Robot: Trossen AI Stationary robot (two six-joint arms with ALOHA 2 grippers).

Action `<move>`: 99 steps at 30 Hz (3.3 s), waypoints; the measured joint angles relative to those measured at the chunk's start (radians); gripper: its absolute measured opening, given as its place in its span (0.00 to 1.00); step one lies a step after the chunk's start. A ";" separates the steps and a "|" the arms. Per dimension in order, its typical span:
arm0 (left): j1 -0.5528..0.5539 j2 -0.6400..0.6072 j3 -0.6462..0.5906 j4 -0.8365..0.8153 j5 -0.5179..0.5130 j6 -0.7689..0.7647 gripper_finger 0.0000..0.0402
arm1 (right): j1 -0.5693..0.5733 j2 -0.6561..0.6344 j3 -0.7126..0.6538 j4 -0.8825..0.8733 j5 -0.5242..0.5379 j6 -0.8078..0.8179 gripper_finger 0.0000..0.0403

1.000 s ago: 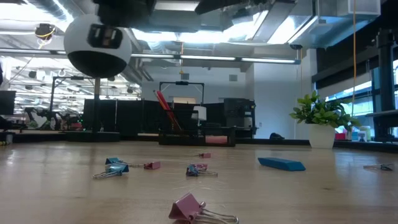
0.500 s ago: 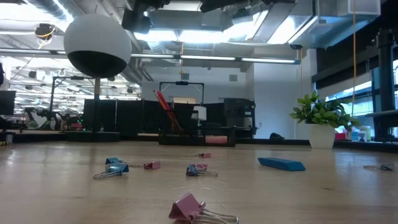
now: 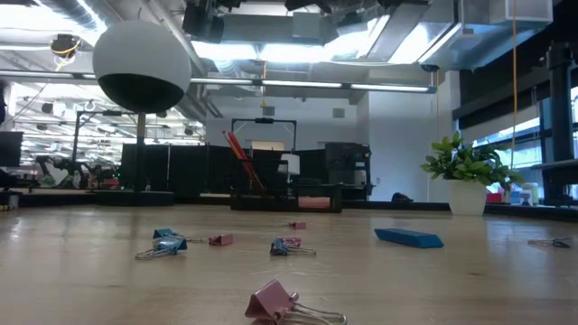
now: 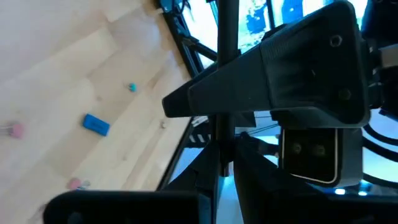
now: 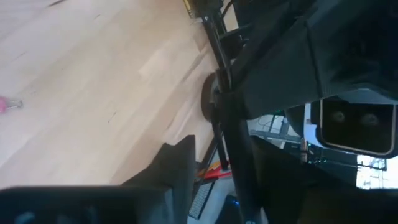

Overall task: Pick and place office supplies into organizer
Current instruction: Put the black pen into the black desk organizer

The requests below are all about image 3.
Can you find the black aluminium table frame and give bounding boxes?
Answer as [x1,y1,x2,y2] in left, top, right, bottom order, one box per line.
[0,189,578,223]

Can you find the black background camera frame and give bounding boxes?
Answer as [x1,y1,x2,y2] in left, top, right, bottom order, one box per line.
[229,116,298,160]

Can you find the black room partition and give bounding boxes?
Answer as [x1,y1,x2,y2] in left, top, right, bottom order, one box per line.
[119,143,234,198]

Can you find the teal binder clip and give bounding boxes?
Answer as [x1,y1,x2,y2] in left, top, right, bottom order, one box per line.
[527,237,573,249]

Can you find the blue binder clip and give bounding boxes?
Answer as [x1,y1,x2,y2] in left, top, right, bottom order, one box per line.
[134,237,189,262]
[152,227,182,240]
[269,238,317,257]

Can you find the black background cabinet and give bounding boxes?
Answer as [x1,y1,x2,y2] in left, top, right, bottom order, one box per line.
[323,142,374,200]

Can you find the black room pillar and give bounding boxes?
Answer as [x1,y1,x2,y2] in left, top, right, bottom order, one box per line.
[540,40,578,208]

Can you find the background robot arms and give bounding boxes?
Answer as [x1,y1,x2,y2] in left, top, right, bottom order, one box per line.
[35,155,121,190]

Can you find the white cylindrical object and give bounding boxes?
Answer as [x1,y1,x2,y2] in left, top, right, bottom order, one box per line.
[279,153,302,176]

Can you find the white globe table lamp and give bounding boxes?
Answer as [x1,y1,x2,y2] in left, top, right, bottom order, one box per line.
[92,20,193,208]

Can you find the blue eraser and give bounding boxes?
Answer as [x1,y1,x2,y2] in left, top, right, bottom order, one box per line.
[374,227,445,250]

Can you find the pink sticky note pad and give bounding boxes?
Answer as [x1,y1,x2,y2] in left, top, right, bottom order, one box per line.
[297,197,332,209]

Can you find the yellow hanging cord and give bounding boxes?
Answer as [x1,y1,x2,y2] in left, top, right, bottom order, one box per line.
[508,0,519,169]

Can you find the black mesh desk organizer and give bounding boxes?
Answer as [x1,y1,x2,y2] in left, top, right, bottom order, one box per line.
[230,157,343,214]

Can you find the black computer monitor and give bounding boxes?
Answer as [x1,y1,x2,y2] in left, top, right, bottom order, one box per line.
[0,130,23,168]

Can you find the pale green container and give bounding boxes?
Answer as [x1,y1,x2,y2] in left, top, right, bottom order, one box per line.
[518,181,541,205]

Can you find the green plant in white pot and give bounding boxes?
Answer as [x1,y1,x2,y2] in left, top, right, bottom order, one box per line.
[419,131,525,217]

